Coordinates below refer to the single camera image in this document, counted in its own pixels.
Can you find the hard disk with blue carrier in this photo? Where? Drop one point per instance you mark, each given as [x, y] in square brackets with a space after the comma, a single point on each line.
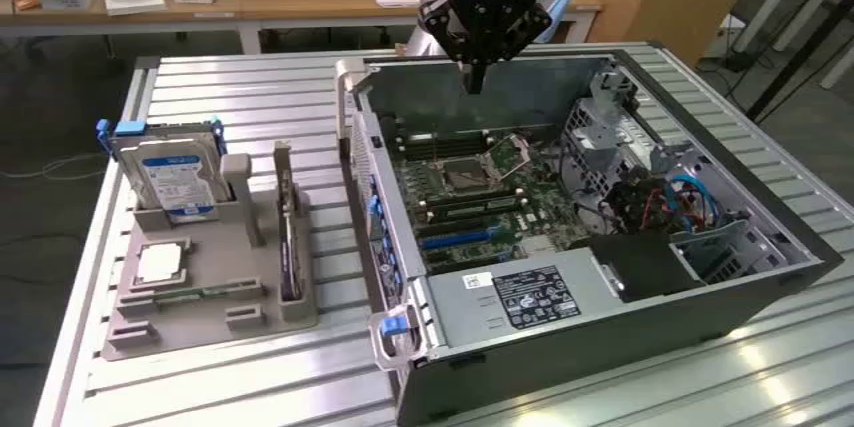
[173, 182]

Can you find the black case lock tab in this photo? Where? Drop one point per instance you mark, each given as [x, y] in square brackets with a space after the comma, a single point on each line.
[376, 141]

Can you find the installed RAM stick white label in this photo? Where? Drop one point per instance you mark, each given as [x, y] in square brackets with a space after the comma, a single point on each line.
[490, 206]

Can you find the blue expansion slot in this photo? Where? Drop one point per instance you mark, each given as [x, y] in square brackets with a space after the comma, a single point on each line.
[460, 237]

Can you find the low-profile graphics card silver bracket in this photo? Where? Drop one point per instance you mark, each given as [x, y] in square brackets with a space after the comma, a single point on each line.
[287, 247]

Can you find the green loose RAM stick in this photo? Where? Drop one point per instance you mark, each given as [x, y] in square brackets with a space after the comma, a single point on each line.
[194, 293]

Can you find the silver perforated drive cage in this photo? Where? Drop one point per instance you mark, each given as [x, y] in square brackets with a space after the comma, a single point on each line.
[614, 142]

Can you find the grey power supply unit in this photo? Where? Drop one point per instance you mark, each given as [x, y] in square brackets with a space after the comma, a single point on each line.
[467, 307]

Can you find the metal socket cover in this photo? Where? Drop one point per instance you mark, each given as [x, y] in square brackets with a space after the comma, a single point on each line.
[514, 157]

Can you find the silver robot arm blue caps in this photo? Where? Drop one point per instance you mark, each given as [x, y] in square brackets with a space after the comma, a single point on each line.
[427, 44]

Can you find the silver chipset heatsink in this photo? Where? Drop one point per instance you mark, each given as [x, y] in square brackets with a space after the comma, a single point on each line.
[539, 245]

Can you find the silver disk bay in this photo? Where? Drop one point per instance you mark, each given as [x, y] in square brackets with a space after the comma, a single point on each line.
[734, 257]

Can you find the silver CPU chip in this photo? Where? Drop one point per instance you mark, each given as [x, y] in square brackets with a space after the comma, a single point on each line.
[160, 264]

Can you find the white floor box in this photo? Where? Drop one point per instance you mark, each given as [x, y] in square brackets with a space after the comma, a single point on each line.
[723, 37]

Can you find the grey parts rack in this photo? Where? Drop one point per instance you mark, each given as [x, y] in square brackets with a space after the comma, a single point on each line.
[214, 307]

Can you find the black open PC case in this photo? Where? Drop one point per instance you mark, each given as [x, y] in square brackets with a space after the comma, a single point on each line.
[600, 347]

